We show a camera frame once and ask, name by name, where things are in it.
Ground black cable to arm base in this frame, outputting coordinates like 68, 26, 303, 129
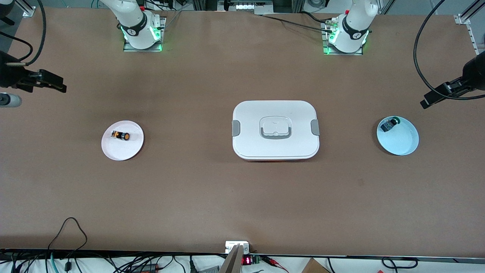
261, 13, 336, 34

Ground long aluminium rail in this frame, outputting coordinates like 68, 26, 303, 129
457, 0, 485, 76

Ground small white metal bracket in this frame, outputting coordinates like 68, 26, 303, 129
225, 241, 250, 254

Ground light blue round plate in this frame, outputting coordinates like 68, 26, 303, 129
376, 116, 419, 156

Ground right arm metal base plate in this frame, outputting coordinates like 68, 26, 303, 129
123, 17, 166, 52

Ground brown cardboard piece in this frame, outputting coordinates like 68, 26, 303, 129
301, 258, 331, 273

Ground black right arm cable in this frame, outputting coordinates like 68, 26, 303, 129
0, 0, 47, 67

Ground green push button switch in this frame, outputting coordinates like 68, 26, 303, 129
380, 118, 401, 132

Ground red clip leads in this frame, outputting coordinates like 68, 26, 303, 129
264, 256, 289, 273

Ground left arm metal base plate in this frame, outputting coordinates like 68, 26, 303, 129
322, 21, 363, 56

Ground short aluminium rail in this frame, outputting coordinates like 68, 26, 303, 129
15, 0, 36, 17

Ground black flat loop cable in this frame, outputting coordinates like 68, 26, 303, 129
382, 257, 419, 270

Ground grey metal bar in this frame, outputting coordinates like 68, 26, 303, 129
219, 244, 244, 273

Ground white lidded box grey latches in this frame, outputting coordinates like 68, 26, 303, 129
232, 100, 320, 162

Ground pink round plate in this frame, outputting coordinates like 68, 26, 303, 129
101, 120, 145, 161

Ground thin black looped cable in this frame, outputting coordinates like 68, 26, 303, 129
47, 217, 88, 262

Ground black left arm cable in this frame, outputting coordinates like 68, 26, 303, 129
414, 0, 485, 101

